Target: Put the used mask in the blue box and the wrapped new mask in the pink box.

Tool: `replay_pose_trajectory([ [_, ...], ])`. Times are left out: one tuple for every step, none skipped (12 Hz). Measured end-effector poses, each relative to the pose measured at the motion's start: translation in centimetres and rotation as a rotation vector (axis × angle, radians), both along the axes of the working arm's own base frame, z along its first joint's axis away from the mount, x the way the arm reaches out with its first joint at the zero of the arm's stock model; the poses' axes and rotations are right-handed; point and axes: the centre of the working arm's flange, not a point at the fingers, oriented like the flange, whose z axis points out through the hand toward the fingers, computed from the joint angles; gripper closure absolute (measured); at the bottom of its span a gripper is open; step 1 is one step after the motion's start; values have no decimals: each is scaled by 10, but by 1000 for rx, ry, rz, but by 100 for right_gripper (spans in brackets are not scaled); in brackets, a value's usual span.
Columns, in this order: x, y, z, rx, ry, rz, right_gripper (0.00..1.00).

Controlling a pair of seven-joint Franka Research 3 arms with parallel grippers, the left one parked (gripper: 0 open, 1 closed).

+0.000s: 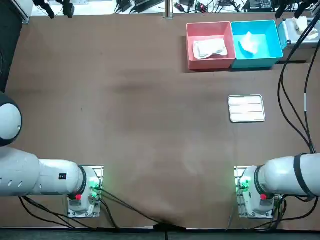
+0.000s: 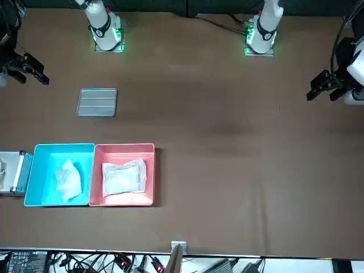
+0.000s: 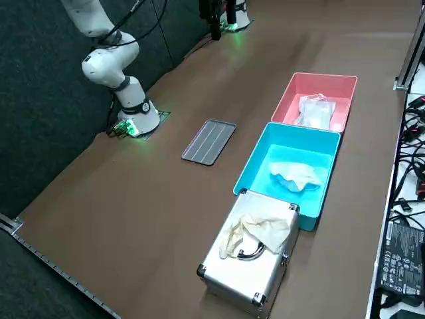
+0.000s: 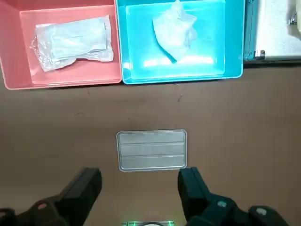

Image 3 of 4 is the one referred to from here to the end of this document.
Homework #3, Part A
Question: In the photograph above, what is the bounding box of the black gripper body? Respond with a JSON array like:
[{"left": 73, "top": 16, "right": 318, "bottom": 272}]
[{"left": 199, "top": 0, "right": 222, "bottom": 20}]

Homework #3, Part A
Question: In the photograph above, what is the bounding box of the new mask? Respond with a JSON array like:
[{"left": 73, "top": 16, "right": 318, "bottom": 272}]
[{"left": 294, "top": 94, "right": 338, "bottom": 129}]

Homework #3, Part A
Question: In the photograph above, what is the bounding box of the white used mask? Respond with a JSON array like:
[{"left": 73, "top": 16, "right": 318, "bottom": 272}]
[{"left": 268, "top": 161, "right": 323, "bottom": 193}]

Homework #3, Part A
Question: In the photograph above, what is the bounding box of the pink plastic box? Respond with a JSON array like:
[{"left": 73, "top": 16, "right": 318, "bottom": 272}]
[{"left": 270, "top": 72, "right": 359, "bottom": 134}]

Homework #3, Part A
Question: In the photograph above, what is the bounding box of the blue plastic box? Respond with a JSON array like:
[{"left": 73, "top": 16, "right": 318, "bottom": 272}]
[{"left": 233, "top": 122, "right": 342, "bottom": 231}]

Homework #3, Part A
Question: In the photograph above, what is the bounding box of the cream rubber glove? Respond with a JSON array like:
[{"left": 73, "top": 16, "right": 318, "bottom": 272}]
[{"left": 218, "top": 212, "right": 291, "bottom": 260}]

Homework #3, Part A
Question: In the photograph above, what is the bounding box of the aluminium carrying case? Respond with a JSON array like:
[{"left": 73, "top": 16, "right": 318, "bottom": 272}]
[{"left": 196, "top": 187, "right": 301, "bottom": 317}]

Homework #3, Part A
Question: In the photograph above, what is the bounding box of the black labelled power adapter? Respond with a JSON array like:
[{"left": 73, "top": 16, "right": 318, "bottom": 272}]
[{"left": 377, "top": 221, "right": 425, "bottom": 302}]

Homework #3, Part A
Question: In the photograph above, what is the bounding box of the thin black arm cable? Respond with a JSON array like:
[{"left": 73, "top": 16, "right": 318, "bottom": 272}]
[{"left": 88, "top": 0, "right": 169, "bottom": 51}]

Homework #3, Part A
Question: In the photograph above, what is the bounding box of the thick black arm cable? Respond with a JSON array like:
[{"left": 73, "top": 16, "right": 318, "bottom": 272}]
[{"left": 108, "top": 0, "right": 142, "bottom": 37}]

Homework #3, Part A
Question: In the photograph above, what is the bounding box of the aluminium profile post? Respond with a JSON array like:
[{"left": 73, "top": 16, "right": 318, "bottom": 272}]
[{"left": 394, "top": 13, "right": 425, "bottom": 91}]

